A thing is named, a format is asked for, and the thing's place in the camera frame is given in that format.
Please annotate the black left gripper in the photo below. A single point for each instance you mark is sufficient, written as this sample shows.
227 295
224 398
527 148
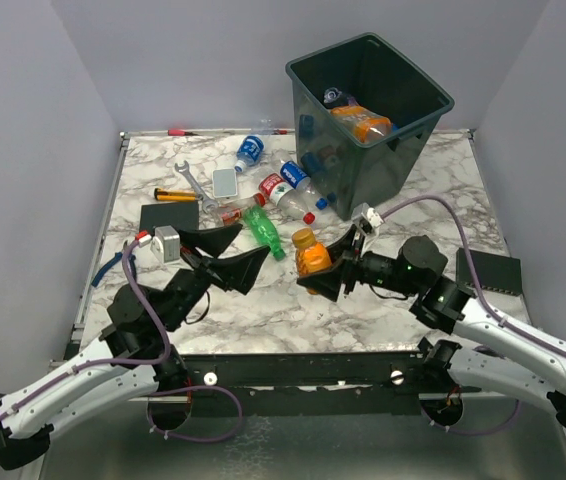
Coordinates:
238 272

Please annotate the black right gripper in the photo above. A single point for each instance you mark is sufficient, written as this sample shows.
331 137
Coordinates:
329 282

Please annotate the orange juice bottle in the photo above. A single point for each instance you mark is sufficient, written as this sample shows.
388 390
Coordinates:
311 255

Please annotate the red label water bottle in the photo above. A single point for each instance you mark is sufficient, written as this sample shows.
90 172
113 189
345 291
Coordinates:
284 197

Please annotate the large orange label bottle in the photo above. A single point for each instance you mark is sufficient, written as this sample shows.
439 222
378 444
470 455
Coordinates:
365 125

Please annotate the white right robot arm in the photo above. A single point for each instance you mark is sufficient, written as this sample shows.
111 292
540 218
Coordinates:
528 365

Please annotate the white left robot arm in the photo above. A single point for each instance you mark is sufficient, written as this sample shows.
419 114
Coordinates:
133 357

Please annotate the pepsi bottle beside bin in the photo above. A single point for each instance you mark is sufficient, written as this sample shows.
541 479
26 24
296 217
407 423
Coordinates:
302 183

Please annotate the dark green plastic bin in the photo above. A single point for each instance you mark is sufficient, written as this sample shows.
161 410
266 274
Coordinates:
384 81

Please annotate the red cap bottle small label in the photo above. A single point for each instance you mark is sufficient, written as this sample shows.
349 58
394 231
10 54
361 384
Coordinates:
232 212

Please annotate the green plastic bottle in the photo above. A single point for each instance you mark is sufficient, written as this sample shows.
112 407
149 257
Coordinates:
264 230

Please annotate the silver wrench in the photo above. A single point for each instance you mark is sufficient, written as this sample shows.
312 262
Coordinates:
208 204

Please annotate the black flat box left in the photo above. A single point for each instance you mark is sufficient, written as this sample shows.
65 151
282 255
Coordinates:
179 215

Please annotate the white grey power bank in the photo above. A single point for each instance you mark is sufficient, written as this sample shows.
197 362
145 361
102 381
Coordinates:
224 183

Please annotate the yellow utility knife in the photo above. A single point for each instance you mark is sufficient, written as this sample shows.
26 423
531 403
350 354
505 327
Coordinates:
162 195

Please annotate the blue label bottle far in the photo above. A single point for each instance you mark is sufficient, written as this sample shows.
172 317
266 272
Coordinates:
248 153

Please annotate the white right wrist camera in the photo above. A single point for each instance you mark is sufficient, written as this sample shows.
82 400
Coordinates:
366 221

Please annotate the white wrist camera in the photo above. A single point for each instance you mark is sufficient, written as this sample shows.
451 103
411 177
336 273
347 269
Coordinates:
164 242
366 221

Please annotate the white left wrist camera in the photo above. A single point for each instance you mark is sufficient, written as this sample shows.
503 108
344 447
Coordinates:
164 242

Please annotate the blue handled pliers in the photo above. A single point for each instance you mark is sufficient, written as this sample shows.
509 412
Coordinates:
107 266

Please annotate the black network switch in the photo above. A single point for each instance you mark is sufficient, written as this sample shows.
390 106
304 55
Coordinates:
496 273

